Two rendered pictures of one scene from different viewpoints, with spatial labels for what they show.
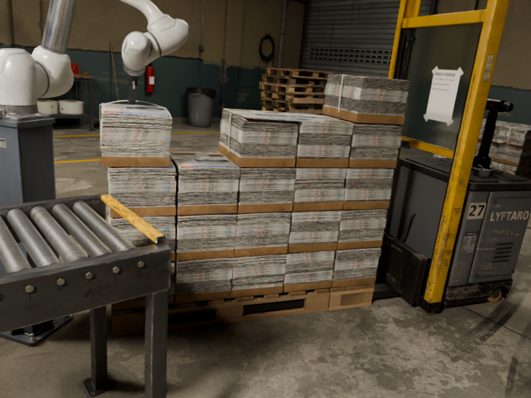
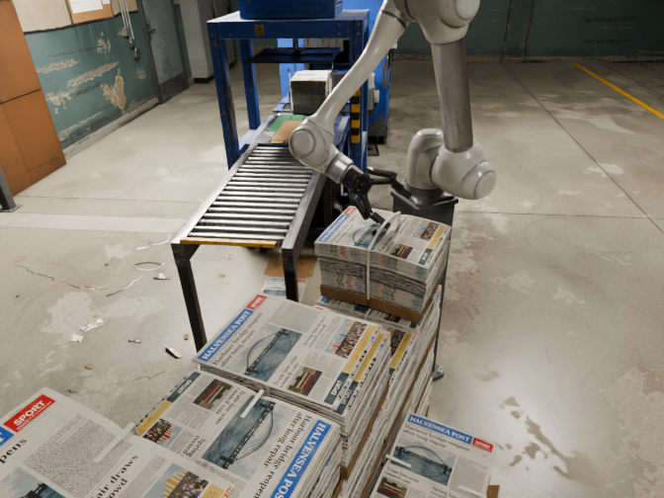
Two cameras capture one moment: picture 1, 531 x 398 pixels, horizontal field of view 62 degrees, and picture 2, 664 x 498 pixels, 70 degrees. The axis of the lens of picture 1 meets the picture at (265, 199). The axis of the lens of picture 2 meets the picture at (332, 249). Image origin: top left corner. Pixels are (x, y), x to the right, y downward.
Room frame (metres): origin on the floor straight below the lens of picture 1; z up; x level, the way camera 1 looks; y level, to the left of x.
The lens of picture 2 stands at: (2.91, -0.43, 1.85)
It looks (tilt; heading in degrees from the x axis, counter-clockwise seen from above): 31 degrees down; 138
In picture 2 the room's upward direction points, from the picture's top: 2 degrees counter-clockwise
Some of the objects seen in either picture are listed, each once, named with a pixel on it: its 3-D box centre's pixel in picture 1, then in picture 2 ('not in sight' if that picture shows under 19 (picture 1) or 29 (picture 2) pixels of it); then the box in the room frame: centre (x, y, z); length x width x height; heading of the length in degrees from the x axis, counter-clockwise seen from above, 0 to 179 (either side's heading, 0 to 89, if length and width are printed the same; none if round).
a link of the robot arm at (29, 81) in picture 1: (16, 76); (429, 157); (1.84, 1.06, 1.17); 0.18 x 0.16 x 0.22; 169
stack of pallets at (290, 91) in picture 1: (296, 103); not in sight; (8.95, -0.44, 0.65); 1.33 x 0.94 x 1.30; 134
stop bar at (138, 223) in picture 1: (129, 215); (227, 242); (1.29, 0.42, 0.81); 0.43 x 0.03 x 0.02; 40
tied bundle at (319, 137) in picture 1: (309, 139); (229, 478); (2.33, -0.20, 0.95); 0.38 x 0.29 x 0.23; 21
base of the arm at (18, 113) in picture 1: (13, 110); (422, 187); (1.81, 1.07, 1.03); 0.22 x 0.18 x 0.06; 163
